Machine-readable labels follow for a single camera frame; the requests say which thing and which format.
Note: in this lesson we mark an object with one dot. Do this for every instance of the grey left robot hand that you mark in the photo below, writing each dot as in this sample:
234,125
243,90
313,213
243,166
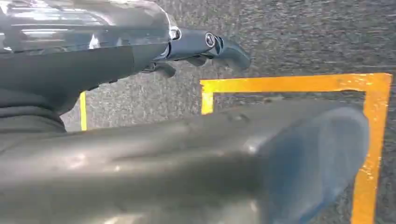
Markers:
161,173

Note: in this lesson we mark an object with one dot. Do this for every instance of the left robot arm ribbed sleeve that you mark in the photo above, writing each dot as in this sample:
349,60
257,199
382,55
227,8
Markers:
28,119

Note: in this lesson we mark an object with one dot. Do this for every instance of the yellow floor tape square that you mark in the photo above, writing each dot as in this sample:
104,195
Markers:
376,123

